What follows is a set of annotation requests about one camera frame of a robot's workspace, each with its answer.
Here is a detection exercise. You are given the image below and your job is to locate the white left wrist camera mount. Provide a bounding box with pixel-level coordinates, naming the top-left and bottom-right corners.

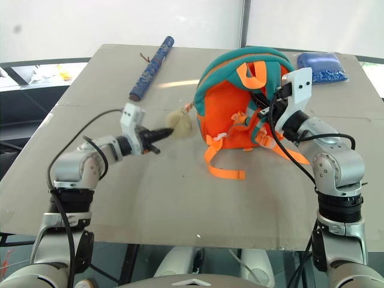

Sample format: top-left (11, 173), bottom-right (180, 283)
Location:
top-left (119, 103), bottom-right (146, 155)

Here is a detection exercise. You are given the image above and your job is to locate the grey robot torso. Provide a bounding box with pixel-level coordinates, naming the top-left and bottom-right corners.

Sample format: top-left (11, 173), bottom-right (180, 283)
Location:
top-left (118, 272), bottom-right (269, 288)

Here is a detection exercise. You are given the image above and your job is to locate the white rounded robot leg cover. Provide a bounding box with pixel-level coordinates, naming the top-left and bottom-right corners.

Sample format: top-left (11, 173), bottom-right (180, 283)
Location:
top-left (153, 246), bottom-right (196, 278)
top-left (239, 248), bottom-right (276, 287)

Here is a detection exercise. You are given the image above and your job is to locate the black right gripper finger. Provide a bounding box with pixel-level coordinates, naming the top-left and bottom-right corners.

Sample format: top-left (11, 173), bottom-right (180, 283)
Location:
top-left (251, 91), bottom-right (271, 111)

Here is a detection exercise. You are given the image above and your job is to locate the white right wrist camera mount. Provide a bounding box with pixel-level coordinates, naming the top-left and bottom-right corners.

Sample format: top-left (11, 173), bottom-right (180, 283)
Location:
top-left (275, 67), bottom-right (313, 133)

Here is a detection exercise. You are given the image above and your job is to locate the long blue patterned tube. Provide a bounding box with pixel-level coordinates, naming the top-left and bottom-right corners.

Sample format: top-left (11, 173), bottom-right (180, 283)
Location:
top-left (129, 35), bottom-right (175, 102)

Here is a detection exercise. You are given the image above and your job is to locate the white paper clutter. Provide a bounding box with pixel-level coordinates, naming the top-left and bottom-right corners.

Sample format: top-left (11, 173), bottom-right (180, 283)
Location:
top-left (27, 64), bottom-right (61, 84)

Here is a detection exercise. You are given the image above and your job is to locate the grey metal pole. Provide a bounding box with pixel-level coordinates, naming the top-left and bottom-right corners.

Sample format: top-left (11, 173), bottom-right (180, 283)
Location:
top-left (239, 0), bottom-right (251, 49)

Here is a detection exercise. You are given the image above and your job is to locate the yellow plastic item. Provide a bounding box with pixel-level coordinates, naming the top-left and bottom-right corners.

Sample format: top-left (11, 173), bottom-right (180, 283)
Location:
top-left (58, 64), bottom-right (73, 81)

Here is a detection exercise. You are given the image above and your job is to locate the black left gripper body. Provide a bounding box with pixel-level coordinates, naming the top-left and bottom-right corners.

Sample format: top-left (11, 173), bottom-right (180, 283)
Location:
top-left (135, 127), bottom-right (154, 151)

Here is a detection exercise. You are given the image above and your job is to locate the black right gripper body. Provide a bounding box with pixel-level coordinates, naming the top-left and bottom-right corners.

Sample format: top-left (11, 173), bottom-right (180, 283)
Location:
top-left (259, 82), bottom-right (293, 121)

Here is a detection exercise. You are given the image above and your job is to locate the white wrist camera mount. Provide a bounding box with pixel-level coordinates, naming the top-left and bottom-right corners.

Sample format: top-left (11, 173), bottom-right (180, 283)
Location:
top-left (119, 103), bottom-right (146, 155)
top-left (275, 67), bottom-right (313, 133)

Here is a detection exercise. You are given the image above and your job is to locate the beige plush pouch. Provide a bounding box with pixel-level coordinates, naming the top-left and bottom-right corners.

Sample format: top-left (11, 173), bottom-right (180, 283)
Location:
top-left (164, 109), bottom-right (193, 141)

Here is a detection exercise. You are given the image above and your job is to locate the dark side table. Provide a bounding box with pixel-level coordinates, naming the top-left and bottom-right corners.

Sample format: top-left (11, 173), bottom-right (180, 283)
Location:
top-left (0, 56), bottom-right (91, 181)

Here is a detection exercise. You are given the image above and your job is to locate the orange and teal backpack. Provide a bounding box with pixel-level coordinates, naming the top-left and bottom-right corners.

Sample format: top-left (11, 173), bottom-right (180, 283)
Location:
top-left (193, 46), bottom-right (311, 181)

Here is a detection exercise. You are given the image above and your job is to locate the blue bead bag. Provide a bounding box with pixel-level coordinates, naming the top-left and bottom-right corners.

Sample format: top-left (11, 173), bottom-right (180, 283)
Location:
top-left (296, 52), bottom-right (350, 85)

